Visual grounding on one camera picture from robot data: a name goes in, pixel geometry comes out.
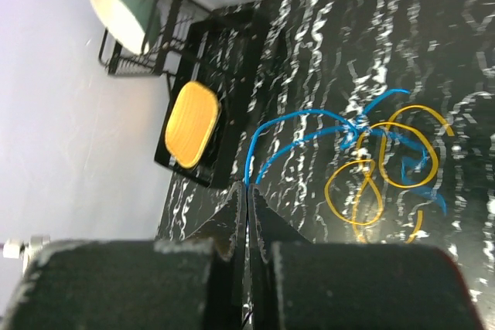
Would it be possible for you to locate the blue cable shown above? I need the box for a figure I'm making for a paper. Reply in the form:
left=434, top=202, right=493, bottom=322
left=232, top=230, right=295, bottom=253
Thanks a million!
left=243, top=88, right=448, bottom=215

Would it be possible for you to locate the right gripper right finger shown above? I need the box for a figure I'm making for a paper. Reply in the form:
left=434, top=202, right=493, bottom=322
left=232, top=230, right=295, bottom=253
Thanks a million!
left=247, top=185, right=483, bottom=329

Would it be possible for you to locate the yellow cable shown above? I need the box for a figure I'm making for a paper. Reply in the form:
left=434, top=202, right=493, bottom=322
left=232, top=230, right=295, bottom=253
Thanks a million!
left=323, top=104, right=454, bottom=244

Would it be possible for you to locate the white bowl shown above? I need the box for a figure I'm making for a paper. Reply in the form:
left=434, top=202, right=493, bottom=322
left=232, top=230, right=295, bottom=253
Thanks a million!
left=90, top=0, right=162, bottom=55

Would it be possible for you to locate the yellow woven basket tray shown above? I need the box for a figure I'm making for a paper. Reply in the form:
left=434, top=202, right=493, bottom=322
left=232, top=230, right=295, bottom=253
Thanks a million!
left=164, top=81, right=221, bottom=169

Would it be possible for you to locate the black wire dish rack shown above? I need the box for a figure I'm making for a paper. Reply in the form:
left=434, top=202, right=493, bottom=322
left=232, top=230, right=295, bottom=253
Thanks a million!
left=98, top=0, right=270, bottom=189

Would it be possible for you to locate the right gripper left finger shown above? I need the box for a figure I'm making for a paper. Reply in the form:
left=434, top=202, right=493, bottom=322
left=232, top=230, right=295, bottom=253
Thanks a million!
left=1, top=182, right=246, bottom=329

